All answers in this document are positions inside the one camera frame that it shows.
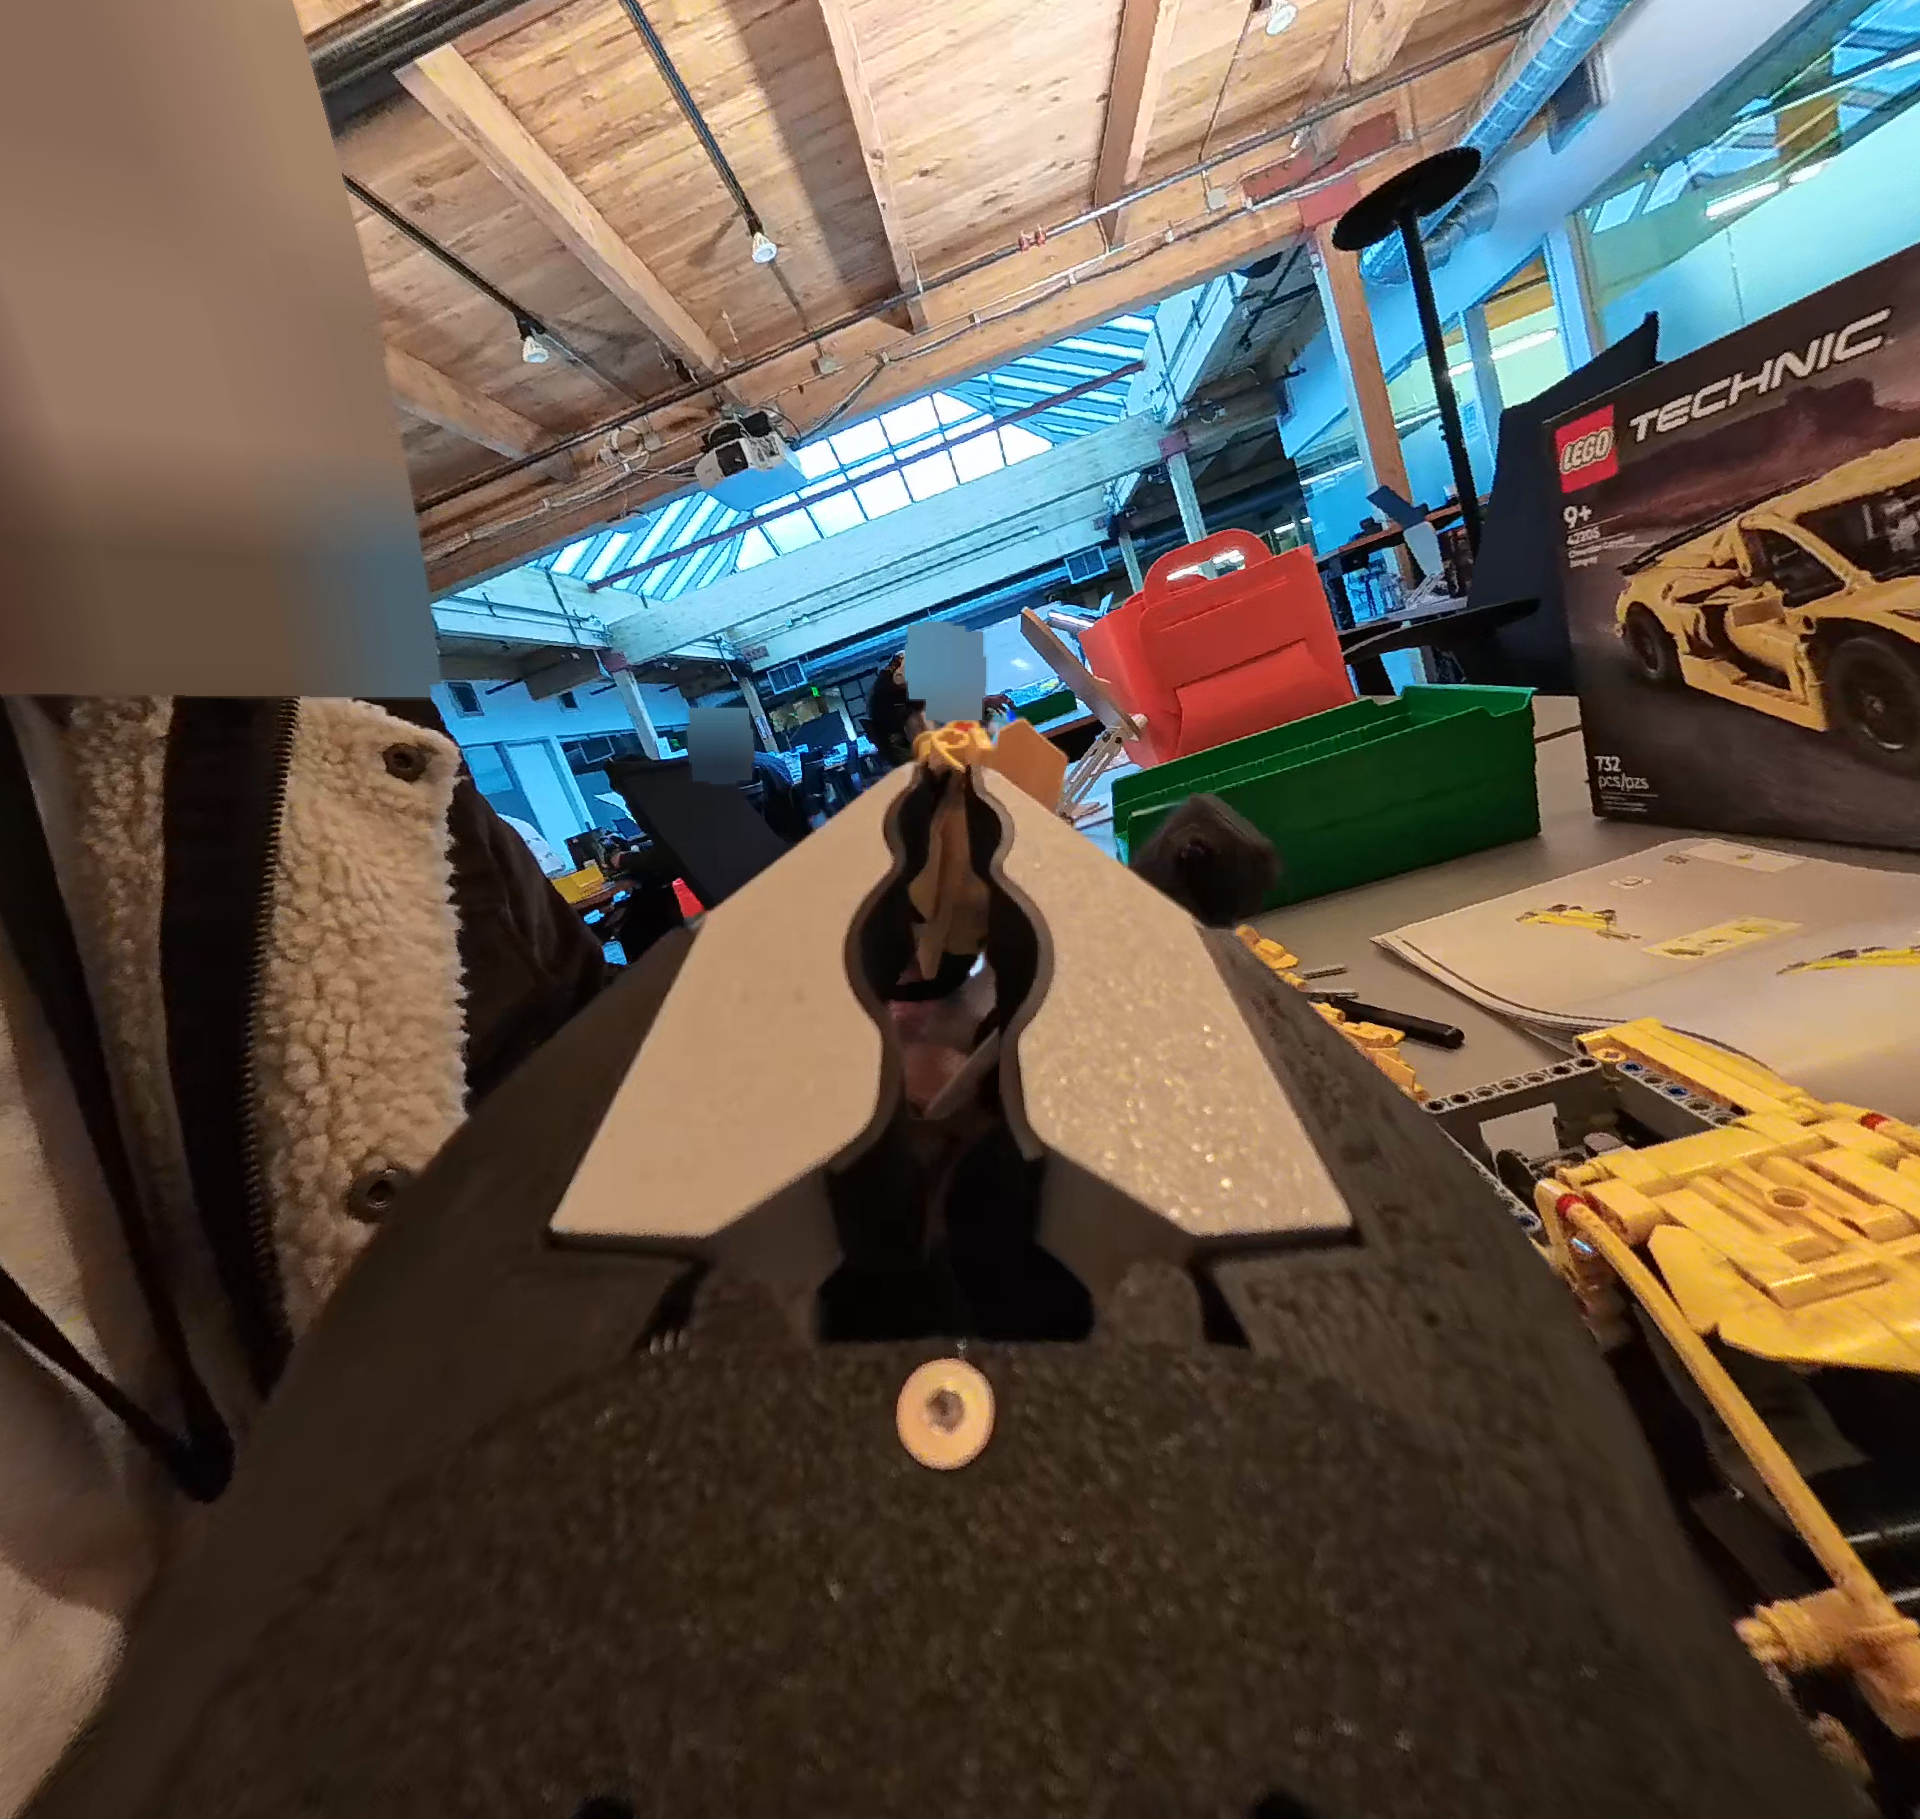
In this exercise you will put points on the red plastic bin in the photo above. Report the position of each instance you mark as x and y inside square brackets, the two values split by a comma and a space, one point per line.
[1217, 650]

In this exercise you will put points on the black office chair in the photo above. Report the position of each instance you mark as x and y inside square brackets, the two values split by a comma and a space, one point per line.
[1559, 499]

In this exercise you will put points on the black floor lamp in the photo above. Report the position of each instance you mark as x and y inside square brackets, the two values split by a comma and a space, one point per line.
[1410, 231]

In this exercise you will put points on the black fleece-lined jacket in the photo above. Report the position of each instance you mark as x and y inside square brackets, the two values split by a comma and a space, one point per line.
[243, 1102]

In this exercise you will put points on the black car set box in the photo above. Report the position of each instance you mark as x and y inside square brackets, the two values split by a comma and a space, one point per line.
[1773, 590]

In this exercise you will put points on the white ceiling device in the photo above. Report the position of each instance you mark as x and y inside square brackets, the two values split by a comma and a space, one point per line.
[751, 460]

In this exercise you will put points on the small yellow brick assembly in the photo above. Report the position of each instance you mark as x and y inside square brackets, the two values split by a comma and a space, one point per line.
[954, 859]

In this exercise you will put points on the black brick beam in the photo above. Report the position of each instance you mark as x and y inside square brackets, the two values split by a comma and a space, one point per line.
[1395, 1024]

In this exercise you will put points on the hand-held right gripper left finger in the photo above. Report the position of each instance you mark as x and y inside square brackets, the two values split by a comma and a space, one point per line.
[722, 1102]

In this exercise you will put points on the yellow brick car model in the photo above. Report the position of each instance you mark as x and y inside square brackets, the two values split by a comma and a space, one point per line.
[1773, 1221]

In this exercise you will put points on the green plastic bin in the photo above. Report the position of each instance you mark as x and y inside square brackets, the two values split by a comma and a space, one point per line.
[1352, 800]

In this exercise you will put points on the pile of yellow brick pieces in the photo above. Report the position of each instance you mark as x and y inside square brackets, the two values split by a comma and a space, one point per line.
[1337, 1024]

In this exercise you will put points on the open instruction booklet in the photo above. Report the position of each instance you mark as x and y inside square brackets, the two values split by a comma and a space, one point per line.
[1682, 933]

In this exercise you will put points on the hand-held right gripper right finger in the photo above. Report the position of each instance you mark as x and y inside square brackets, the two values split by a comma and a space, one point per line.
[1184, 1102]

